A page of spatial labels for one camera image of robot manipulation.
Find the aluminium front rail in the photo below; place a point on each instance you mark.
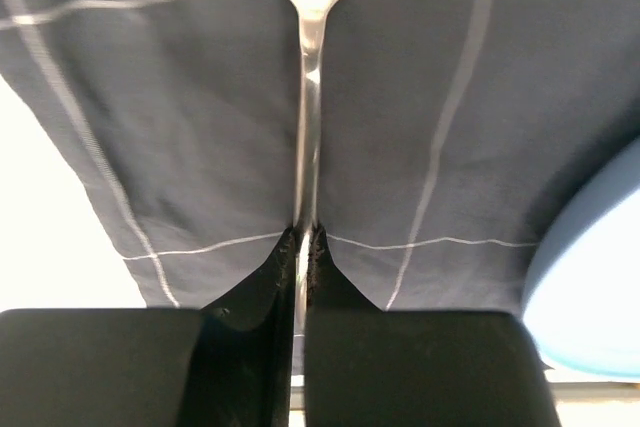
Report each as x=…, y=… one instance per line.
x=572, y=387

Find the dark grey checked cloth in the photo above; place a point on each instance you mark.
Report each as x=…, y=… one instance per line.
x=453, y=132

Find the blue plastic plate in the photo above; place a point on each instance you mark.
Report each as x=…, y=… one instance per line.
x=581, y=293

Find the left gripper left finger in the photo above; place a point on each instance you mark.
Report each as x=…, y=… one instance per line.
x=240, y=370

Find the silver fork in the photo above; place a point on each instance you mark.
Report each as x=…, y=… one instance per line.
x=312, y=20

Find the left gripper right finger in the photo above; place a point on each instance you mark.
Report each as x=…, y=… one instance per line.
x=343, y=361

